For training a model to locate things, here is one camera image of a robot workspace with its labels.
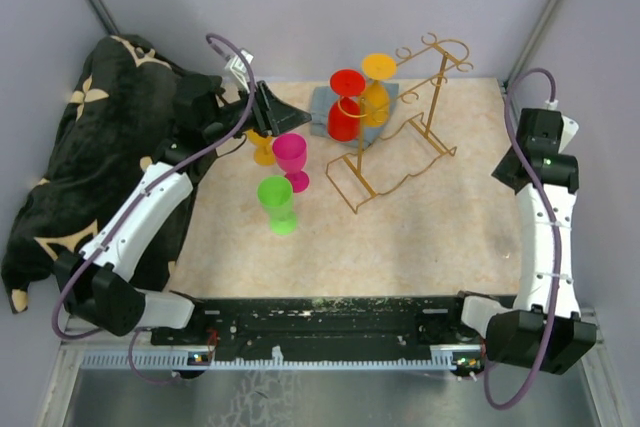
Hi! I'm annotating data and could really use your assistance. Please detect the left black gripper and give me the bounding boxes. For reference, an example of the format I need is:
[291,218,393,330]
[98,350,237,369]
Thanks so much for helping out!
[203,80,312,143]

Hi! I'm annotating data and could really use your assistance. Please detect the red plastic wine glass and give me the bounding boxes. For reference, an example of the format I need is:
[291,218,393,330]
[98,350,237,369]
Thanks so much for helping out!
[327,69,366,142]

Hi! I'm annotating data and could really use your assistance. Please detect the orange plastic wine glass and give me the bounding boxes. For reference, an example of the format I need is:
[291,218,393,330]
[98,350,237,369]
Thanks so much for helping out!
[361,53,397,128]

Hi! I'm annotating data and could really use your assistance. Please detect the clear glass wine glass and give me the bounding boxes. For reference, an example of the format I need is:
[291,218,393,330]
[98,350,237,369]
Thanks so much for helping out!
[494,235,517,259]

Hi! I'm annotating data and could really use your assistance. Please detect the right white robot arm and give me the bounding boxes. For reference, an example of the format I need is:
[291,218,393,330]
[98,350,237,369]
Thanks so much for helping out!
[446,108,596,375]

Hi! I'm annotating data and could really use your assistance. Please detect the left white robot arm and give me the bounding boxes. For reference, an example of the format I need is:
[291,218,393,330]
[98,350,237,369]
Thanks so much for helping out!
[52,74,312,344]

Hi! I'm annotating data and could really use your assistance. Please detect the pink plastic wine glass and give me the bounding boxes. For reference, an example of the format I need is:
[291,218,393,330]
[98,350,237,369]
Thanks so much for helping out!
[272,133,310,193]

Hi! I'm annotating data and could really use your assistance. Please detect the yellow plastic wine glass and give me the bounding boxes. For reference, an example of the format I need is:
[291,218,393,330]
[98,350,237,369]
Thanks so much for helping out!
[247,130,276,166]

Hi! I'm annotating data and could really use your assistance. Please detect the green plastic wine glass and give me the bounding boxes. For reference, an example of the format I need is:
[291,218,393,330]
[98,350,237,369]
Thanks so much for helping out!
[257,175,297,235]

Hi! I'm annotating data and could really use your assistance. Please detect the folded light blue jeans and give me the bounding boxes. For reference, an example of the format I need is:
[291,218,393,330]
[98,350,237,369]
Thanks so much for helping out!
[310,82,399,148]

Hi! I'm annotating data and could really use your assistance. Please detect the black floral blanket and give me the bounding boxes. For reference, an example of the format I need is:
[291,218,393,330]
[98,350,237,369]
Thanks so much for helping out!
[1,34,188,314]

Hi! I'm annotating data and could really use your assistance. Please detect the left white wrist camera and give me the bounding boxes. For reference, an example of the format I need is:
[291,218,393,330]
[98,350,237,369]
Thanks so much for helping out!
[225,48,254,91]

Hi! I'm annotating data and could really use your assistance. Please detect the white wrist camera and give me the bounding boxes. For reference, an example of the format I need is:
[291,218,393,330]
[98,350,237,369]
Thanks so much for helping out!
[544,100,579,153]
[225,48,254,91]

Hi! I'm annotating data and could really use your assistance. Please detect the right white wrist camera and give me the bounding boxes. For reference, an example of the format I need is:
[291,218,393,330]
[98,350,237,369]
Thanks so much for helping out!
[544,100,579,153]

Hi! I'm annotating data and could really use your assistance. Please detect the gold wire glass rack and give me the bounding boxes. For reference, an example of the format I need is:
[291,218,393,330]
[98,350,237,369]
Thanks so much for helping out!
[324,32,473,214]

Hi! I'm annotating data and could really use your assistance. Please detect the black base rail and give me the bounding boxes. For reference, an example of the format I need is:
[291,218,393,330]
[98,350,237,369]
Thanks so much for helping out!
[151,296,480,362]

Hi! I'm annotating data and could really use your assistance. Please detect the grey cable duct strip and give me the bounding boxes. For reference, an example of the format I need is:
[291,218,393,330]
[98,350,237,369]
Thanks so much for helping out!
[79,345,483,372]

